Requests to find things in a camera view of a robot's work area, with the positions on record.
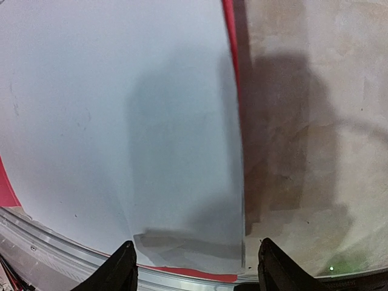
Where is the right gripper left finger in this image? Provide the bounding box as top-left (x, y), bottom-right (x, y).
top-left (71, 241), bottom-right (138, 291)

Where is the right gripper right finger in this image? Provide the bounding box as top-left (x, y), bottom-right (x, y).
top-left (258, 238), bottom-right (327, 291)

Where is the red file folder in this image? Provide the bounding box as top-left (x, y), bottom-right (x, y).
top-left (0, 0), bottom-right (243, 284)

